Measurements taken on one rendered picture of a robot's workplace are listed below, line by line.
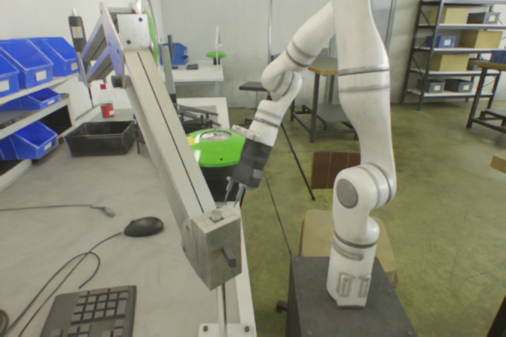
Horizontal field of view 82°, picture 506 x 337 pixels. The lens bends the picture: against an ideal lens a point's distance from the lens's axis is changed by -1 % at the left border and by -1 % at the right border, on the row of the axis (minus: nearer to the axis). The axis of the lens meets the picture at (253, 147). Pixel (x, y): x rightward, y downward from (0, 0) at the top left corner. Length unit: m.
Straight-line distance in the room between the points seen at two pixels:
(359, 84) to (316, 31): 0.18
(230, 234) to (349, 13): 0.42
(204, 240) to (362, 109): 0.36
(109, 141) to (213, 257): 1.05
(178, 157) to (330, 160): 1.06
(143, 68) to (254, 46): 5.12
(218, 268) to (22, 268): 0.58
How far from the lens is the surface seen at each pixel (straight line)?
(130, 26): 0.55
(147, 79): 0.52
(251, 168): 0.75
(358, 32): 0.57
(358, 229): 0.63
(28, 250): 0.97
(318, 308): 0.77
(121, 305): 0.70
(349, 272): 0.71
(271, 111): 0.75
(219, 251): 0.42
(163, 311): 0.69
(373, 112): 0.58
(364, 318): 0.78
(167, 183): 0.50
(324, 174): 1.46
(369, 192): 0.59
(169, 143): 0.47
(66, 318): 0.71
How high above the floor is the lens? 1.44
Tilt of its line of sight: 22 degrees down
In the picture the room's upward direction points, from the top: straight up
